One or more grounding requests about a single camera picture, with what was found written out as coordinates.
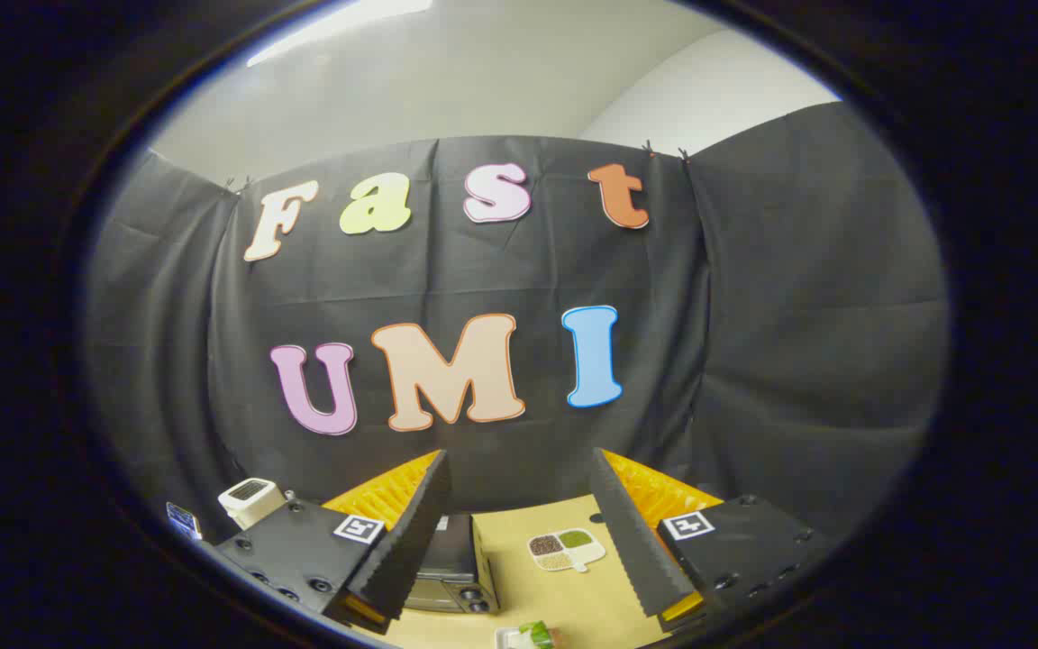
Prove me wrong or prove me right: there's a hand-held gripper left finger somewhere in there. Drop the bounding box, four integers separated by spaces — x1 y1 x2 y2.
213 449 453 636

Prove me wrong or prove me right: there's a white divided spice dish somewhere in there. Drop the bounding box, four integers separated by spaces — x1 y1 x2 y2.
526 527 607 574

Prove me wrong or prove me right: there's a sandwich with lettuce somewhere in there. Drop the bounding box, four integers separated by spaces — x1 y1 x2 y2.
517 620 565 649

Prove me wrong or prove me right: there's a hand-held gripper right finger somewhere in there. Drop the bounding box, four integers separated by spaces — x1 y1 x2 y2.
588 447 833 634

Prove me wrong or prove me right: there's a white bread toaster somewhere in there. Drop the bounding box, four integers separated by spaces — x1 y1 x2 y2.
217 478 287 531

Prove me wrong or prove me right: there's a smartphone with patterned case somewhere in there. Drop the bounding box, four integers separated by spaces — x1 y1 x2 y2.
166 501 205 542

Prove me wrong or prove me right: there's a black toaster oven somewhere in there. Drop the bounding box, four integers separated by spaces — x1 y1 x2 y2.
402 512 500 616

